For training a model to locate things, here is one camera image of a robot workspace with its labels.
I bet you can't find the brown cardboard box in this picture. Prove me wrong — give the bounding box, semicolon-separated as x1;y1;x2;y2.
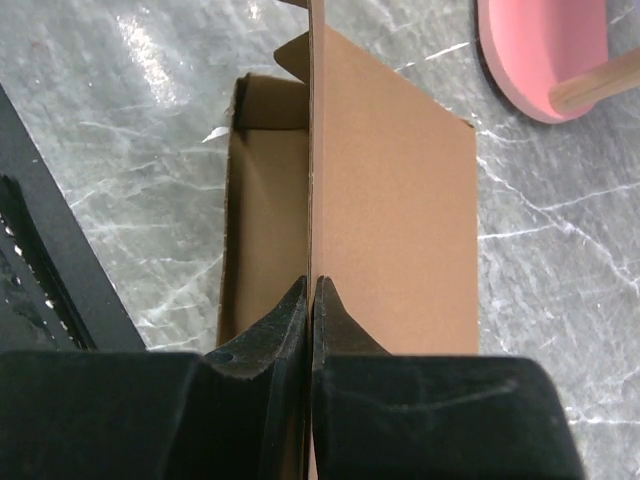
210;1;478;479

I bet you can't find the pink three-tier shelf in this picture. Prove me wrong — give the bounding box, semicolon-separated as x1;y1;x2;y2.
477;0;639;124

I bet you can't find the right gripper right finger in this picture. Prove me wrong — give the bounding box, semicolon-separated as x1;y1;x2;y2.
311;276;585;479

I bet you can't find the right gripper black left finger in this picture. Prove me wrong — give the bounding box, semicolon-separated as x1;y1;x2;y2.
1;278;308;479

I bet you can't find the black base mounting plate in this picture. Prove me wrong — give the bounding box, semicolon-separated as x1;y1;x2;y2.
1;94;145;352

